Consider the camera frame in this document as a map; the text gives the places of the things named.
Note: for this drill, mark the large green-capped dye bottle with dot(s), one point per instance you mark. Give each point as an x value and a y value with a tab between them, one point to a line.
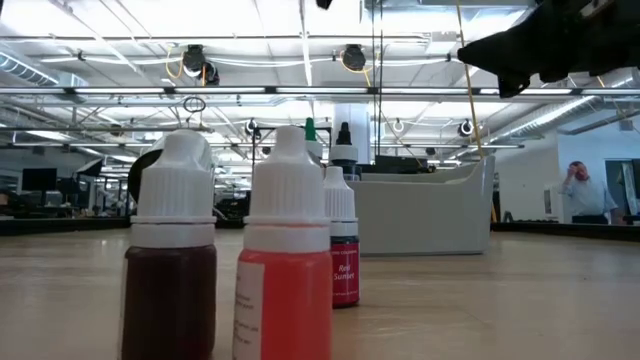
310	130

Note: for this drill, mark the white square column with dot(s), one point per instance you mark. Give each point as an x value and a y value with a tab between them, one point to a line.
357	112

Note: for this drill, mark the small black ceiling reel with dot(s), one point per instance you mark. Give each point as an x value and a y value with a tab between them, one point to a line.
251	129
466	128

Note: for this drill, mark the black aluminium table frame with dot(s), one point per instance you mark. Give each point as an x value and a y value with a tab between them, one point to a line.
550	231

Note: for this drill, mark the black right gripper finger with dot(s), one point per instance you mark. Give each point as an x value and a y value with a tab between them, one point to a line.
515	50

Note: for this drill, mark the small orange-red dropper bottle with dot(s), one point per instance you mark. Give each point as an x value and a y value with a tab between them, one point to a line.
290	300

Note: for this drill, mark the white wall dispenser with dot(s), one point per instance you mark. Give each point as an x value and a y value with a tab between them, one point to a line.
552	200

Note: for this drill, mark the dark door panel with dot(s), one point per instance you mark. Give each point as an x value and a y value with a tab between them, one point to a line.
620	195

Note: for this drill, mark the dark computer monitor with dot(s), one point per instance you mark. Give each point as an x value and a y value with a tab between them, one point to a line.
39	180

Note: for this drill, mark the small dark brown dropper bottle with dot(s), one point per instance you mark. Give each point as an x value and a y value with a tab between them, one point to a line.
170	300

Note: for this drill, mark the person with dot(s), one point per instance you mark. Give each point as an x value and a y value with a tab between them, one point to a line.
587	197

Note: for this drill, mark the silver ventilation duct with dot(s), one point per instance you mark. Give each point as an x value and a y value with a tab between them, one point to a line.
25	70
550	117

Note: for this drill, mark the small Red Sunset dropper bottle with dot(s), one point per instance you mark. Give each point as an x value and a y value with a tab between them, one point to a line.
345	275

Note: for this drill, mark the grey plastic bin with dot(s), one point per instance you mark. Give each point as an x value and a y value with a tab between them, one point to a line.
425	215

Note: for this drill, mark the large black-capped dye bottle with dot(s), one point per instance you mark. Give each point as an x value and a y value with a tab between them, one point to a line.
344	135

